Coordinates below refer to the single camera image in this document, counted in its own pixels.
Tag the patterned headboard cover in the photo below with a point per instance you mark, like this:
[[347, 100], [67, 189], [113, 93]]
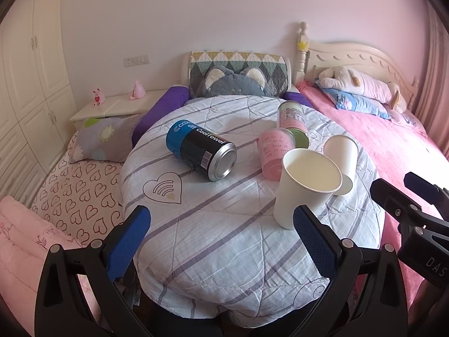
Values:
[[238, 58]]

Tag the pink jar with green lid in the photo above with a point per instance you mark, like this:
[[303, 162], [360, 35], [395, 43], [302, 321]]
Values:
[[291, 114]]

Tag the heart print bed sheet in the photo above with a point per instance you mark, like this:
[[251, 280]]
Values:
[[80, 189]]

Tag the yellow star decoration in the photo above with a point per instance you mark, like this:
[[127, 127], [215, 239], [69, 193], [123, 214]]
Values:
[[302, 45]]

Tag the pink folded quilt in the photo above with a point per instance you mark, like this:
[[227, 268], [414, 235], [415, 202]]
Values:
[[21, 231]]

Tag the grey cat pillow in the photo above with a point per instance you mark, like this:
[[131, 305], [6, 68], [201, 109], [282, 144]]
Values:
[[231, 84]]

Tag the white paper cup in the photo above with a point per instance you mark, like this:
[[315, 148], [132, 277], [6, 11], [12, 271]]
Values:
[[342, 151], [298, 186]]

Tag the cream wooden bed headboard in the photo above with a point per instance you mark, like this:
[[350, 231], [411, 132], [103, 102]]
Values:
[[350, 56]]

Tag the pink plastic cup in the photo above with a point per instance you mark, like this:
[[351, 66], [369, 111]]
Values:
[[272, 151]]

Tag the white nightstand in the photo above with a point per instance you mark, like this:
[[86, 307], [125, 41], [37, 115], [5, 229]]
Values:
[[115, 107]]

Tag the white wardrobe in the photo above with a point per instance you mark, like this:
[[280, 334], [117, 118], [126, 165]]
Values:
[[35, 77]]

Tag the pink and white toy figure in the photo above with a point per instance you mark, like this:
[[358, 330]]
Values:
[[96, 97]]

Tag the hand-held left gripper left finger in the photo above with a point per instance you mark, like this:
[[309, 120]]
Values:
[[129, 240]]

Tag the white and pink plush toy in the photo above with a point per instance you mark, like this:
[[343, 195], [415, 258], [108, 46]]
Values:
[[364, 84]]

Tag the striped white quilt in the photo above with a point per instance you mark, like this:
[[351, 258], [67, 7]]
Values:
[[210, 224]]

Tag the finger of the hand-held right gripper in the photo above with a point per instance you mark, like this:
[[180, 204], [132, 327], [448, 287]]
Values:
[[394, 202], [426, 189]]

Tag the pink bed cover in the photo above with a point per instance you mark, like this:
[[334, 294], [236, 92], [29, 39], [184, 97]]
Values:
[[386, 147]]

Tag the blue and black can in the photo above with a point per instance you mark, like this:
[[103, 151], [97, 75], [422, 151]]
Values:
[[196, 144]]

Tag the grey flower pillow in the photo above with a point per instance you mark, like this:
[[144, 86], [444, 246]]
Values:
[[101, 140]]

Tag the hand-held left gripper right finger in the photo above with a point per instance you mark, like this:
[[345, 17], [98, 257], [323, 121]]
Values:
[[315, 244]]

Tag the blue cartoon pillow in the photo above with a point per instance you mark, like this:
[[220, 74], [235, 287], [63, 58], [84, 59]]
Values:
[[350, 100]]

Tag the white wall switch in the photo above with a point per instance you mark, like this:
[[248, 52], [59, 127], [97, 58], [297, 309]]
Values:
[[136, 60]]

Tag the pink curtain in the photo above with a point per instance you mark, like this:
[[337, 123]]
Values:
[[435, 94]]

